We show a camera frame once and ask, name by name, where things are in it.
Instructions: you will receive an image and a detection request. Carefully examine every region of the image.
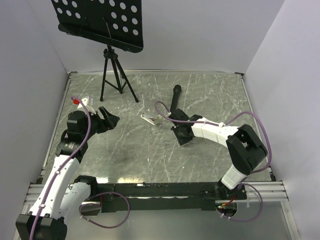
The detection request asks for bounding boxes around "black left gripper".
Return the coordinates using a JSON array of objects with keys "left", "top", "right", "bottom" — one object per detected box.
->
[{"left": 81, "top": 106, "right": 119, "bottom": 140}]

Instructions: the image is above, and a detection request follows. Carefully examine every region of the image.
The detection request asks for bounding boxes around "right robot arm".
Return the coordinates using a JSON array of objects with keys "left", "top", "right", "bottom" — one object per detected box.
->
[{"left": 168, "top": 108, "right": 268, "bottom": 199}]

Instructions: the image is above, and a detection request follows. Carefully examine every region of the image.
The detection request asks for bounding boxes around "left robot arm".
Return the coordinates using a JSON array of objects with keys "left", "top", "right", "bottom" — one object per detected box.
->
[{"left": 15, "top": 106, "right": 120, "bottom": 240}]

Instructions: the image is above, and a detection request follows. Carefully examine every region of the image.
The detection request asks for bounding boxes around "black microphone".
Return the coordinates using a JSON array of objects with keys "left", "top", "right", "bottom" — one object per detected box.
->
[{"left": 170, "top": 84, "right": 182, "bottom": 112}]

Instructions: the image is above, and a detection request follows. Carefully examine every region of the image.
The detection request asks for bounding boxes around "black perforated music stand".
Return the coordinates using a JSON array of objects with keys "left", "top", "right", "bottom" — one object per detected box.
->
[{"left": 51, "top": 0, "right": 144, "bottom": 94}]

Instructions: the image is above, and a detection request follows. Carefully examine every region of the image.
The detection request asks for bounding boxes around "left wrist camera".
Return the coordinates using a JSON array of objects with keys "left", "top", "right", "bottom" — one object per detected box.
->
[{"left": 71, "top": 96, "right": 95, "bottom": 113}]

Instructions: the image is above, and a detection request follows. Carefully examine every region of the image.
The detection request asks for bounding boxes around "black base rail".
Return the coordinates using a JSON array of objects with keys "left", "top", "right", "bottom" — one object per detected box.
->
[{"left": 86, "top": 182, "right": 247, "bottom": 213}]

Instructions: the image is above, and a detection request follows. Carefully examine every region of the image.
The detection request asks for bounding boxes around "aluminium frame rail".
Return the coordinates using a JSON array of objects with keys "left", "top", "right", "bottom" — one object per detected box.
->
[{"left": 23, "top": 181, "right": 289, "bottom": 206}]

